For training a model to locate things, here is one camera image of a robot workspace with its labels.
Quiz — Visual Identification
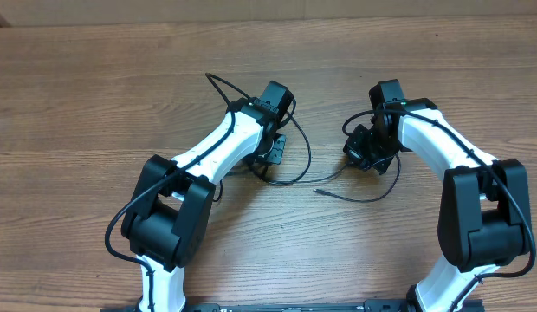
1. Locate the black cable bundle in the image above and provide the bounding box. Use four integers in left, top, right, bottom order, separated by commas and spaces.
211, 110, 402, 204

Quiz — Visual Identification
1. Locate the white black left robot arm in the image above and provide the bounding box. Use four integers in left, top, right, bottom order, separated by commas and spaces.
121, 81, 294, 311

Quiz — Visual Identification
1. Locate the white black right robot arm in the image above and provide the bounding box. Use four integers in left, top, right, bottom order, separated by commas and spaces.
343, 80, 536, 311

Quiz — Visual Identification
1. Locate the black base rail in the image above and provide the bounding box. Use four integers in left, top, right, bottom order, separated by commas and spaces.
99, 298, 486, 312

